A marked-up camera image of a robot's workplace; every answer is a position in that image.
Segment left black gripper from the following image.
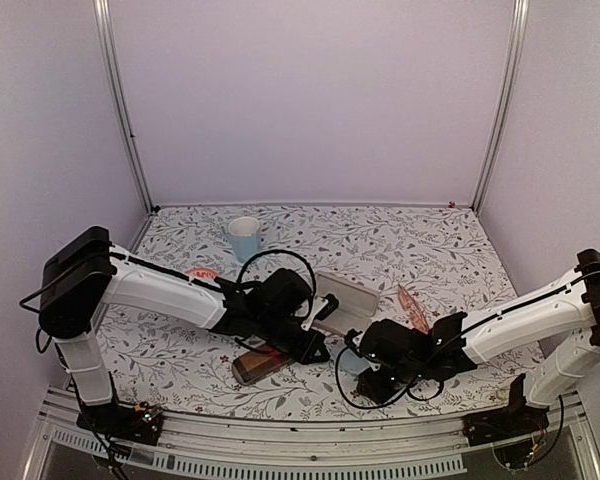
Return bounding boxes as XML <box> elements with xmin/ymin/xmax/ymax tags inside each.
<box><xmin>257</xmin><ymin>312</ymin><xmax>331</xmax><ymax>367</ymax></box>

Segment small blue cloth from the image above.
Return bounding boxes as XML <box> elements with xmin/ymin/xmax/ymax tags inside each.
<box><xmin>339</xmin><ymin>350</ymin><xmax>369</xmax><ymax>376</ymax></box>

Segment brown plaid glasses case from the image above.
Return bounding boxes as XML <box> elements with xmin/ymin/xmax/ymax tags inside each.
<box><xmin>231</xmin><ymin>346</ymin><xmax>294</xmax><ymax>386</ymax></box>

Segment pink glasses case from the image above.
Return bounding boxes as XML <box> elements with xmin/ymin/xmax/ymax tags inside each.
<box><xmin>313</xmin><ymin>272</ymin><xmax>380</xmax><ymax>337</ymax></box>

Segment pink translucent sunglasses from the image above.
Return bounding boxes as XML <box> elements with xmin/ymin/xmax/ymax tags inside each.
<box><xmin>397</xmin><ymin>285</ymin><xmax>429</xmax><ymax>334</ymax></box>

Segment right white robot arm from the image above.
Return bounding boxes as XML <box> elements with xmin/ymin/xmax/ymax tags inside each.
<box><xmin>354</xmin><ymin>249</ymin><xmax>600</xmax><ymax>436</ymax></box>

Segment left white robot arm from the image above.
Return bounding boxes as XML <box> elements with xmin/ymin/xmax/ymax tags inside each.
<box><xmin>19</xmin><ymin>226</ymin><xmax>339</xmax><ymax>434</ymax></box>

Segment red patterned bowl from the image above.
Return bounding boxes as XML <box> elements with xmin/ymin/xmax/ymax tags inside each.
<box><xmin>186</xmin><ymin>267</ymin><xmax>217</xmax><ymax>279</ymax></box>

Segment light blue mug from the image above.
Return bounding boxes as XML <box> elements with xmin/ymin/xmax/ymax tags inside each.
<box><xmin>222</xmin><ymin>216</ymin><xmax>262</xmax><ymax>263</ymax></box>

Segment right black cable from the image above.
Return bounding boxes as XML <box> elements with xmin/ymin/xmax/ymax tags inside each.
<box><xmin>334</xmin><ymin>344</ymin><xmax>444</xmax><ymax>409</ymax></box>

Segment black cable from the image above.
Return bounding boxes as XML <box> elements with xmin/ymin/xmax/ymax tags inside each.
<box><xmin>334</xmin><ymin>344</ymin><xmax>444</xmax><ymax>409</ymax></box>
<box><xmin>234</xmin><ymin>248</ymin><xmax>319</xmax><ymax>311</ymax></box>

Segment left black cable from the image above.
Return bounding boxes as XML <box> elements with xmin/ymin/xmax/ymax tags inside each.
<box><xmin>234</xmin><ymin>248</ymin><xmax>319</xmax><ymax>311</ymax></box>

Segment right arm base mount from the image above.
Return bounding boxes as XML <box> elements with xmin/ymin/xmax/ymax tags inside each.
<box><xmin>462</xmin><ymin>374</ymin><xmax>549</xmax><ymax>446</ymax></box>

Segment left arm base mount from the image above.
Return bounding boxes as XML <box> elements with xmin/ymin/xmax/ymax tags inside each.
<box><xmin>76</xmin><ymin>394</ymin><xmax>164</xmax><ymax>446</ymax></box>

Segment front aluminium rail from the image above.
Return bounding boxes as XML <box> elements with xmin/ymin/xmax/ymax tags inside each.
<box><xmin>22</xmin><ymin>394</ymin><xmax>600</xmax><ymax>480</ymax></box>

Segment right aluminium frame post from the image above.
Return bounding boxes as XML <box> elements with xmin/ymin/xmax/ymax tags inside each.
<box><xmin>471</xmin><ymin>0</ymin><xmax>530</xmax><ymax>217</ymax></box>

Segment aluminium frame post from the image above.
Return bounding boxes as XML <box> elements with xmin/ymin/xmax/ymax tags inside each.
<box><xmin>93</xmin><ymin>0</ymin><xmax>155</xmax><ymax>214</ymax></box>
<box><xmin>471</xmin><ymin>0</ymin><xmax>530</xmax><ymax>217</ymax></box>

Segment left aluminium frame post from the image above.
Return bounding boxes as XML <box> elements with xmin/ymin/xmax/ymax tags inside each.
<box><xmin>93</xmin><ymin>0</ymin><xmax>155</xmax><ymax>214</ymax></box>

